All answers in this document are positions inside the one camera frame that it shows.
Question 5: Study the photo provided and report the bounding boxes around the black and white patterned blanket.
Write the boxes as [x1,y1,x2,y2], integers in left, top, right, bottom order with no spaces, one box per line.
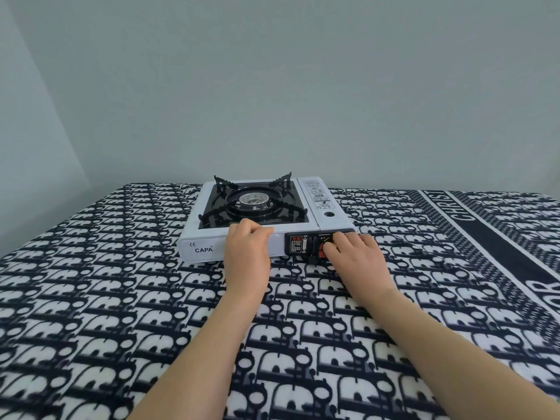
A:
[0,183,560,420]

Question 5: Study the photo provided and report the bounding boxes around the person's left forearm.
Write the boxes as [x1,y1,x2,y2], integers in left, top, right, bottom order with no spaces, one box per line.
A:
[126,288,270,420]

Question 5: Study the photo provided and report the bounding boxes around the person's left hand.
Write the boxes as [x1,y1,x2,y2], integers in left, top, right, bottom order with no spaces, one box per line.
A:
[223,218,276,302]

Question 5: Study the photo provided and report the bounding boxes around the person's right hand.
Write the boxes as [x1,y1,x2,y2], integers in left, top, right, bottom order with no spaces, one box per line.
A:
[324,231,398,303]

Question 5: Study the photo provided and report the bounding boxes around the white portable gas stove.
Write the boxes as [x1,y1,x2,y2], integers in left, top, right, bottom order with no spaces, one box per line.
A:
[177,173,358,264]

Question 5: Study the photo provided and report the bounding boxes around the black pan support grate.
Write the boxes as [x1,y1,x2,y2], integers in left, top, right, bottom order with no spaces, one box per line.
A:
[198,172,308,230]

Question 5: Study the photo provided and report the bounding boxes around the round metal burner head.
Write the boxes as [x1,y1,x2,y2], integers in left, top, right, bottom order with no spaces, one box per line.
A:
[238,192,268,211]

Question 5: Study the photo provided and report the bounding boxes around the white cartridge compartment cover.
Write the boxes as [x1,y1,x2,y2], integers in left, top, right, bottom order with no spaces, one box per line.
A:
[297,176,356,230]

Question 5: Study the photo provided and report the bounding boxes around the person's right forearm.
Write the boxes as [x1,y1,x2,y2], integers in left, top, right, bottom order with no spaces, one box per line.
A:
[361,287,560,420]

